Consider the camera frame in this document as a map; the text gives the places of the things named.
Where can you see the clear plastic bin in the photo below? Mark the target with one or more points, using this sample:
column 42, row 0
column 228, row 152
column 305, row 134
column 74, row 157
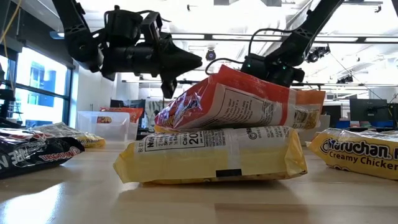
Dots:
column 90, row 130

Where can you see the large window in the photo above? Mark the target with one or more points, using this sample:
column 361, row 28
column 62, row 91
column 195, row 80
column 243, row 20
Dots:
column 40, row 81

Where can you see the overhead light bar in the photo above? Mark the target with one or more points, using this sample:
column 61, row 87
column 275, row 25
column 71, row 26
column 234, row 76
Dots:
column 217, row 36

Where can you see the round black overhead camera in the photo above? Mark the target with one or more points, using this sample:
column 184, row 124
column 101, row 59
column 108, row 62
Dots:
column 211, row 55

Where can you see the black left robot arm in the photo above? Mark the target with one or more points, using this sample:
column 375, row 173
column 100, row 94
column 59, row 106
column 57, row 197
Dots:
column 77, row 40

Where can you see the yellow Creamy Chicken ramen packet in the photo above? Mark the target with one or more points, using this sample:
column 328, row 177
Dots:
column 186, row 161
column 84, row 138
column 357, row 155

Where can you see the black Fire Noodle packet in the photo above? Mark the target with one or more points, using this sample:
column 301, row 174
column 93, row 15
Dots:
column 28, row 152

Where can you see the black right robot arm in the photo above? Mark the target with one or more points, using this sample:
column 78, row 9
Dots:
column 304, row 34

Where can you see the black-white patterned cloth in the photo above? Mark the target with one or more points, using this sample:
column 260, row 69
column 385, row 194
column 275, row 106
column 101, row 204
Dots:
column 154, row 107

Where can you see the distant black frame stand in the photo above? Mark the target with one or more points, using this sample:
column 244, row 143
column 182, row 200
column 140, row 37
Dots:
column 311, row 84
column 186, row 81

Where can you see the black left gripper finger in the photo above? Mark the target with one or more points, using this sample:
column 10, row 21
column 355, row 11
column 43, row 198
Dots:
column 183, row 60
column 169, row 88

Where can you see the black ceiling camera rig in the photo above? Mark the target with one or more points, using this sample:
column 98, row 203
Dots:
column 345, row 79
column 317, row 53

